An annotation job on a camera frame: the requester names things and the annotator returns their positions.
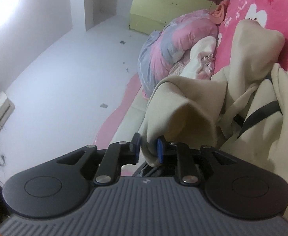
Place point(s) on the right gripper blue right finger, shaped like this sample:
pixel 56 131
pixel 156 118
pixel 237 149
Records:
pixel 179 156

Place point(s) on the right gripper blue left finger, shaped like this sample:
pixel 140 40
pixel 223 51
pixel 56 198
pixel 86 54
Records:
pixel 113 158

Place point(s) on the beige zip-up jacket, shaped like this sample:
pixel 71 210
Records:
pixel 242 109

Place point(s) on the white padded headboard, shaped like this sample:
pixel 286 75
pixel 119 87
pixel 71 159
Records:
pixel 126 119

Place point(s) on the pink checkered knit blanket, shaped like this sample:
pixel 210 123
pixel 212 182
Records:
pixel 177 69

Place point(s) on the cream fleece garment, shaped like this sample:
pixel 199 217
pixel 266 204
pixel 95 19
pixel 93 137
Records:
pixel 201 64

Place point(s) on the pink grey rolled duvet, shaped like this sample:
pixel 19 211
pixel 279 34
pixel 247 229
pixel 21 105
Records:
pixel 163 49

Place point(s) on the salmon orange cloth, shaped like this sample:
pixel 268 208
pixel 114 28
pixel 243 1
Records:
pixel 217 16

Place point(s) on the yellow-green wardrobe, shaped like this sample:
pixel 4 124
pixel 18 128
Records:
pixel 147 16

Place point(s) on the pink floral bed blanket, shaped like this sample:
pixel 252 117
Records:
pixel 270 14

